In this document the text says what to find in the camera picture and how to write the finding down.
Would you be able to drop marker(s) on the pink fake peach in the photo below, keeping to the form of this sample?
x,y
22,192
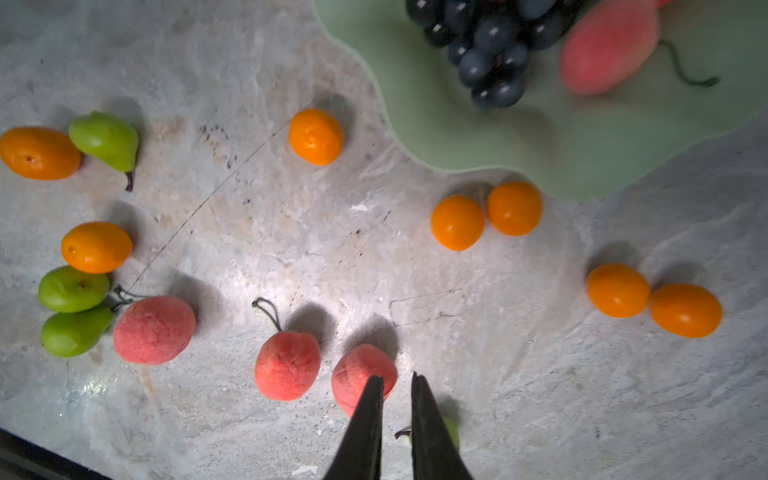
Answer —
x,y
155,330
352,372
288,363
612,42

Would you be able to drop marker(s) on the green fake pear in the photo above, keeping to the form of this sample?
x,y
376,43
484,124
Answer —
x,y
450,425
68,290
108,138
72,334

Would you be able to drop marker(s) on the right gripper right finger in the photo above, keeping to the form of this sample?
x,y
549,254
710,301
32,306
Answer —
x,y
434,455

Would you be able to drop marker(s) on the orange fake kumquat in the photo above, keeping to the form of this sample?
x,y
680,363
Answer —
x,y
96,247
686,310
39,153
457,222
618,290
515,208
316,136

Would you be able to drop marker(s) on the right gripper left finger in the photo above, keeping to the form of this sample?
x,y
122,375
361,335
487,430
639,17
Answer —
x,y
359,454

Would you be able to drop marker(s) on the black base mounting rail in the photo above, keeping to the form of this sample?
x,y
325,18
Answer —
x,y
21,459

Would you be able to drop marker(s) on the dark fake grape bunch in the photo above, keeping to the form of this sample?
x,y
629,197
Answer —
x,y
491,43

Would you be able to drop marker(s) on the light green wavy fruit bowl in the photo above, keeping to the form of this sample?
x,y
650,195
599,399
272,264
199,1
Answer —
x,y
569,146

